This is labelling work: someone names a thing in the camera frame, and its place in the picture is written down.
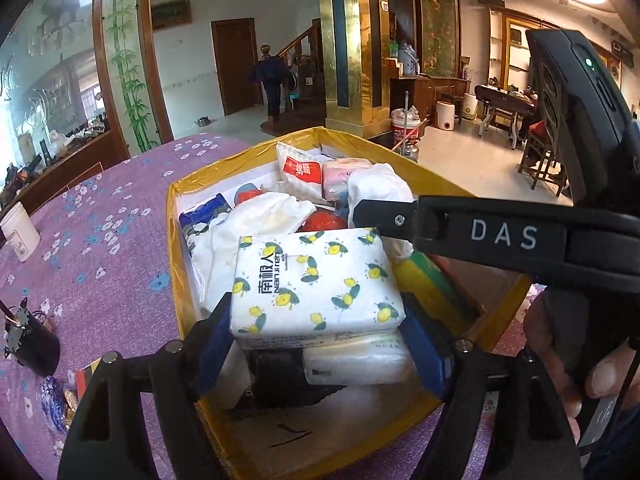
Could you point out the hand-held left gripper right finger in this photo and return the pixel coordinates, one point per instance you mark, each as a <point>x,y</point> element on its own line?
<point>425,350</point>

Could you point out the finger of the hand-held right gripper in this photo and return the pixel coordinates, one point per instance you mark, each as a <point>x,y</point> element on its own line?
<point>385,217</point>

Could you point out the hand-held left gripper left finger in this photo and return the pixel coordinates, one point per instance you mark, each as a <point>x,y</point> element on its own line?
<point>215,355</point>

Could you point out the white cloth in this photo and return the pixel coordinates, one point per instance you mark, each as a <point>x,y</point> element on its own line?
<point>375,180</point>
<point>250,220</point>

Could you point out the red plastic bag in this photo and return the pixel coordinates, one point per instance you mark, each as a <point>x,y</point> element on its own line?
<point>322,222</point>

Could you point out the lemon print tissue pack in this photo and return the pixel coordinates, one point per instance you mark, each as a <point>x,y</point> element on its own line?
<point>310,285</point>

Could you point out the yellow cardboard box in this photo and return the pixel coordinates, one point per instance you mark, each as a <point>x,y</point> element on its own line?
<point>300,445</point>

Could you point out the person's right hand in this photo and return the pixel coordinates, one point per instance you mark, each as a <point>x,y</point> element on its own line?
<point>607,379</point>

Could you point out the wooden chair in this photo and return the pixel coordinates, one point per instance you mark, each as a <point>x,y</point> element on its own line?
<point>542,160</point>

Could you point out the pink tissue pack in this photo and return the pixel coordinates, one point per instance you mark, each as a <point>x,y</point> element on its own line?
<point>345,175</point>

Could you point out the white tissue pack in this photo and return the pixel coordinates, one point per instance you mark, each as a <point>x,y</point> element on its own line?
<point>360,360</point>

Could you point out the colourful sponge pack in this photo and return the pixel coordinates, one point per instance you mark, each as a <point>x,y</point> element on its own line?
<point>420,275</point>

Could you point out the black plastic packet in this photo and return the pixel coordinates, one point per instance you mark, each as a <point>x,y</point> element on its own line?
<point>280,375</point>

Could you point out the metal pot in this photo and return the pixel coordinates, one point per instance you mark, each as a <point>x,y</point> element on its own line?
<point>410,152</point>

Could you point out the red white bucket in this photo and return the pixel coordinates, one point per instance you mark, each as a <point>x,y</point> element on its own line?
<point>406,127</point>

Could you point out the white red label wipe packet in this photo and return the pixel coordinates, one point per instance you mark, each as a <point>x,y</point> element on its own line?
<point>300,170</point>

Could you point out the dark wooden desk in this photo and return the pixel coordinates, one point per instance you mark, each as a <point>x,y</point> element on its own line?
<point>505,102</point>

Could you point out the white round appliance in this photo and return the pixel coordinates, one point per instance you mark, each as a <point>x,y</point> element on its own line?
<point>445,116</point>
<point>470,106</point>

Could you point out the wooden cabinet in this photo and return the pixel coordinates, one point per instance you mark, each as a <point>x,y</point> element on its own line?
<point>430,92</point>

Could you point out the blue tissue pack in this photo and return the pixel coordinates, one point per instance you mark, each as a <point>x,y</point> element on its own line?
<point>200,220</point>

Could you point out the wooden display shelf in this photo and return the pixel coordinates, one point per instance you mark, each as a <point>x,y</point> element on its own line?
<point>510,50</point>

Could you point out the purple floral tablecloth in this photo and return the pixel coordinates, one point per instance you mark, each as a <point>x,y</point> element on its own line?
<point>115,260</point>

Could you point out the blue water bottle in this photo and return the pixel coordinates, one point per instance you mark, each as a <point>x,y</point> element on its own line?
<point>410,60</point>

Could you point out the wooden staircase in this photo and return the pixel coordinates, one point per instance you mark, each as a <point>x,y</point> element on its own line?
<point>305,75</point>

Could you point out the blue white patterned bag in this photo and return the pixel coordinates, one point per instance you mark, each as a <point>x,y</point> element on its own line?
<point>52,400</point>

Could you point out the gold pillar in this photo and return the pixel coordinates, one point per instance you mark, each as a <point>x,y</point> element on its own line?
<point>350,50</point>

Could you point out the metal kettle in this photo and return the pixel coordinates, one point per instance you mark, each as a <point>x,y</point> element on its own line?
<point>202,121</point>

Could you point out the brown wooden door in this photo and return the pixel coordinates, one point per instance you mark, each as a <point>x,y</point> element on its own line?
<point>235,65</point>

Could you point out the wooden counter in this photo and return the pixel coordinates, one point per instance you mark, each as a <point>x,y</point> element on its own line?
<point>60,170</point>

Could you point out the gold landscape wall panel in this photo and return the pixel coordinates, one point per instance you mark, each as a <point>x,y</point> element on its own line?
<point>439,15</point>

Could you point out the green bamboo wall decal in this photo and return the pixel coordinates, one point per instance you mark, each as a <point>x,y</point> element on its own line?
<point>127,75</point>

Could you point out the framed wall picture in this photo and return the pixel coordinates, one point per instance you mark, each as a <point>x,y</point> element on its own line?
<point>171,14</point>

